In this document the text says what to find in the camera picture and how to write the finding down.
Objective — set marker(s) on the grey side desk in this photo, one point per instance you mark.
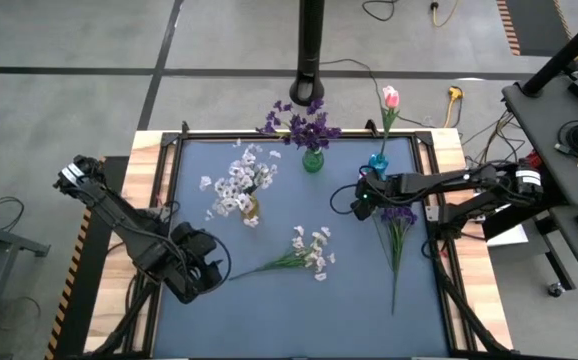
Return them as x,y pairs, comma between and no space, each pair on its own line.
534,115

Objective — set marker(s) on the black hazard-striped base plate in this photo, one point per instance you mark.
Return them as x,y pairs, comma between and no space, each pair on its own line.
89,300

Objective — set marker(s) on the black metal table frame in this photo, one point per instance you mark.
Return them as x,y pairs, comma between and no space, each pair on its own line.
219,135

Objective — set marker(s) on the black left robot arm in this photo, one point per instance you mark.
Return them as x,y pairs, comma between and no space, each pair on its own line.
119,215

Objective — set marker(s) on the green glass vase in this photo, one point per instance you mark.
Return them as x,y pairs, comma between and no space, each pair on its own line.
313,162

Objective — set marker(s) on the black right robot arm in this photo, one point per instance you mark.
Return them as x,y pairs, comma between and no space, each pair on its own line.
449,182

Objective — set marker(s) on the dark hazard-striped floor mat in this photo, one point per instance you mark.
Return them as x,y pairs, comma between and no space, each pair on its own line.
534,25

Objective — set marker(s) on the purple artificial flower bunch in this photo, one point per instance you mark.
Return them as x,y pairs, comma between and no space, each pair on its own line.
274,117
399,216
314,135

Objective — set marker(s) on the pale pink artificial tulip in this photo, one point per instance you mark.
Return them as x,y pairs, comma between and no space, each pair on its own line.
388,91

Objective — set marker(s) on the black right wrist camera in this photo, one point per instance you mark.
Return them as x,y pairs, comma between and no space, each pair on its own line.
362,211

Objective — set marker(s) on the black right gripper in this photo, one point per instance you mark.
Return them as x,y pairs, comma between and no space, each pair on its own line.
371,189

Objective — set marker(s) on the red box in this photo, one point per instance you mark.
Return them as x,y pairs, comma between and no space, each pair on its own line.
534,159

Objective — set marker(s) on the black upright camera pole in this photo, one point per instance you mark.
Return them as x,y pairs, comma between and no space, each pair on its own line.
310,40

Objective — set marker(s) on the blue glass vase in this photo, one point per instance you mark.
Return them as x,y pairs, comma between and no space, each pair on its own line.
378,162

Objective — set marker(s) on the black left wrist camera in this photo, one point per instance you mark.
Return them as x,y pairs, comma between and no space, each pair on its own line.
181,232

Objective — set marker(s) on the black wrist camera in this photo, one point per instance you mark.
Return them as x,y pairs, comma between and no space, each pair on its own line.
362,211
181,232

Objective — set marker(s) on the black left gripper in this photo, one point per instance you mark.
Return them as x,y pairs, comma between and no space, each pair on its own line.
204,250

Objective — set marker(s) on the black caster wheel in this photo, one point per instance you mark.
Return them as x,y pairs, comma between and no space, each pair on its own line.
556,289

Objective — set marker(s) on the blue table mat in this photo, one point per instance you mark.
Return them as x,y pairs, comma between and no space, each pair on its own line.
319,325

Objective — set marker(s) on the black slanted stand pole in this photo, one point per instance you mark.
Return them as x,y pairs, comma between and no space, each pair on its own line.
564,55

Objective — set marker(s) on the grey metal side table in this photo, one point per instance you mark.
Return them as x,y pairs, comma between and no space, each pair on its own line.
9,239

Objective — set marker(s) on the white paper sheet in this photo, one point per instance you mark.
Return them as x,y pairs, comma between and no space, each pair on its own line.
511,236

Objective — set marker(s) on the amber glass vase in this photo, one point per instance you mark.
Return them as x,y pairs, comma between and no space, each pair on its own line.
253,210

